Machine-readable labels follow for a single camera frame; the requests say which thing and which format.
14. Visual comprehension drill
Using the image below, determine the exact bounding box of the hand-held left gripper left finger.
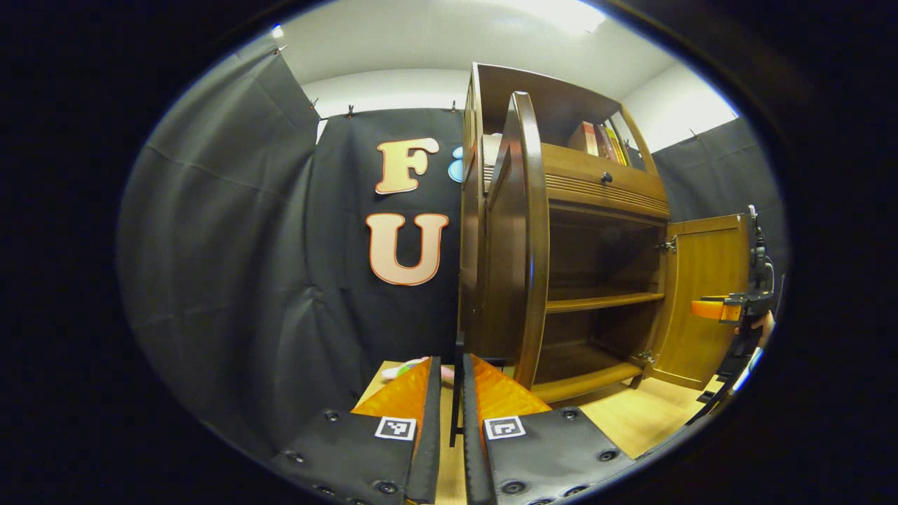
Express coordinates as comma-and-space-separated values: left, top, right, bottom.
270, 356, 443, 505

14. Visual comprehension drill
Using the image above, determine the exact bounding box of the wooden double-door shoe cabinet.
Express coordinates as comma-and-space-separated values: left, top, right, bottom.
457, 62, 671, 404

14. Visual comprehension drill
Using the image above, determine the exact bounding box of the dark brown slim book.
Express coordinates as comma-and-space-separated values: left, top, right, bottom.
594, 123, 618, 162

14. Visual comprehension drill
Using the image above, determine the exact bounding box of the pink and green object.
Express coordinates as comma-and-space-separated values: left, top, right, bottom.
381, 356, 455, 384

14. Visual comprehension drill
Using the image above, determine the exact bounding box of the wooden cabinet door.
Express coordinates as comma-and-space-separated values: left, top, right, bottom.
644, 214, 751, 391
479, 91, 551, 390

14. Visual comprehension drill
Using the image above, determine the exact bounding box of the black door handle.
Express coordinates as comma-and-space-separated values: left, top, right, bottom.
449, 333, 465, 447

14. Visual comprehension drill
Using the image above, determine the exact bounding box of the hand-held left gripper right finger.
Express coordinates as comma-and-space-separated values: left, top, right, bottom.
462, 353, 636, 505

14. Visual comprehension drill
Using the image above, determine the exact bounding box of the black backdrop cloth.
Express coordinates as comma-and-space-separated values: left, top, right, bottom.
116, 42, 790, 457

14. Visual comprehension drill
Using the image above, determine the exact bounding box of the wooden inner shelf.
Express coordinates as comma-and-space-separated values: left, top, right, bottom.
546, 284, 666, 314

